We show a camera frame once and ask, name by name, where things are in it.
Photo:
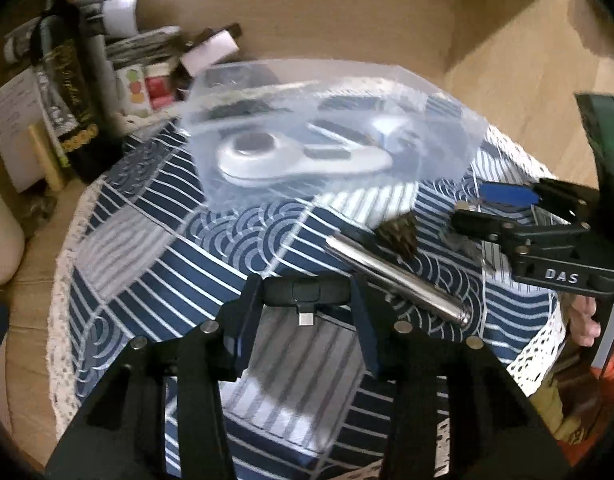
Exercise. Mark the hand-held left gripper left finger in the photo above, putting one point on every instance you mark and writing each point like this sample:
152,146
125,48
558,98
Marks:
245,310

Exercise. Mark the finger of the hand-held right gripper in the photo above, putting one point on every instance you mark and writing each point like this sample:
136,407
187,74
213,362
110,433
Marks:
507,194
487,224

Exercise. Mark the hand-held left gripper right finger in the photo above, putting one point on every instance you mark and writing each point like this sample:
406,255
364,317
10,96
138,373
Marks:
366,320

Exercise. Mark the black usb adapter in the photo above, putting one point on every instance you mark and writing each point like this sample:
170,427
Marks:
307,291

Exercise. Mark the person's right hand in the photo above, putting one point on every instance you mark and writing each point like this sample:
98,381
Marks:
584,321

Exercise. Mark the silver metal cylinder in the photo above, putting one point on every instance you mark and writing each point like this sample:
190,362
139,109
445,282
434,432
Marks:
402,280

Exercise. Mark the brown pine cone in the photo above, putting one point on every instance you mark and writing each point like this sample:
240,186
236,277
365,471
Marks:
399,236

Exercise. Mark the blue patterned tablecloth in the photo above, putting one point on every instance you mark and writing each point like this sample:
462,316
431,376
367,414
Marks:
152,250

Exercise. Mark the orange garment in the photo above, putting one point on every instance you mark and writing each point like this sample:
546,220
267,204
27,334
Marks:
612,400

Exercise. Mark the white plastic tool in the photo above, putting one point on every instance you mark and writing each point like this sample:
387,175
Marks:
297,157

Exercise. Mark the clear plastic box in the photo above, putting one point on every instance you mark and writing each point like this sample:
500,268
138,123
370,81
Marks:
337,110

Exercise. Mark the red label jar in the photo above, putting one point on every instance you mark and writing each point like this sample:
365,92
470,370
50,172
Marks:
159,85

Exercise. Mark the fruit printed packet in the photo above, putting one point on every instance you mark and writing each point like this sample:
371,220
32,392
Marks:
133,91

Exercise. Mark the wooden stick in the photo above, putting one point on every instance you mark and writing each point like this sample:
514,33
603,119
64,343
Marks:
46,157

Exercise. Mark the white cloth roll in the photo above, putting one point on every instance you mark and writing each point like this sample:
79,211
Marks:
2,230

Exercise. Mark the white card box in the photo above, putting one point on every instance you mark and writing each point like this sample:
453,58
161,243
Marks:
209,50

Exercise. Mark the dark glass bottle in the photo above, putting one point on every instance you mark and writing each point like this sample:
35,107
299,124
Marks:
72,90

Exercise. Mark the stack of newspapers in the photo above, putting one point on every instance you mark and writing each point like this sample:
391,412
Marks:
137,45

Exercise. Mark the white paper notebook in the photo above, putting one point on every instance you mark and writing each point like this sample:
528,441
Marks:
14,130

